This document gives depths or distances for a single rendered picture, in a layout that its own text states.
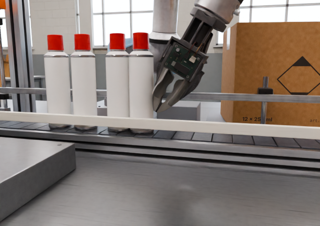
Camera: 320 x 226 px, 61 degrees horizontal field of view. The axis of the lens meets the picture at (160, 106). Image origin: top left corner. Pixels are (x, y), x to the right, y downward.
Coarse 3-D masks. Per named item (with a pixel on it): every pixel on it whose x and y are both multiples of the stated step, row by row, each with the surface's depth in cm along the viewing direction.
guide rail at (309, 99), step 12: (192, 96) 58; (204, 96) 57; (216, 96) 57; (228, 96) 56; (240, 96) 55; (252, 96) 55; (264, 96) 54; (276, 96) 54; (288, 96) 53; (300, 96) 53; (312, 96) 52
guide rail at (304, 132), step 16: (0, 112) 62; (16, 112) 61; (144, 128) 54; (160, 128) 53; (176, 128) 52; (192, 128) 52; (208, 128) 51; (224, 128) 50; (240, 128) 50; (256, 128) 49; (272, 128) 48; (288, 128) 48; (304, 128) 47
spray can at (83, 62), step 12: (84, 36) 57; (84, 48) 57; (72, 60) 57; (84, 60) 57; (72, 72) 58; (84, 72) 57; (72, 84) 59; (84, 84) 58; (84, 96) 58; (96, 96) 61; (84, 108) 58; (96, 108) 61
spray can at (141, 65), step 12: (144, 36) 54; (144, 48) 54; (132, 60) 54; (144, 60) 54; (132, 72) 55; (144, 72) 54; (132, 84) 55; (144, 84) 55; (132, 96) 55; (144, 96) 55; (132, 108) 56; (144, 108) 55; (132, 132) 57; (144, 132) 56
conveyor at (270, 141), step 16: (16, 128) 61; (32, 128) 61; (48, 128) 61; (64, 128) 61; (96, 128) 61; (240, 144) 50; (256, 144) 49; (272, 144) 49; (288, 144) 49; (304, 144) 49
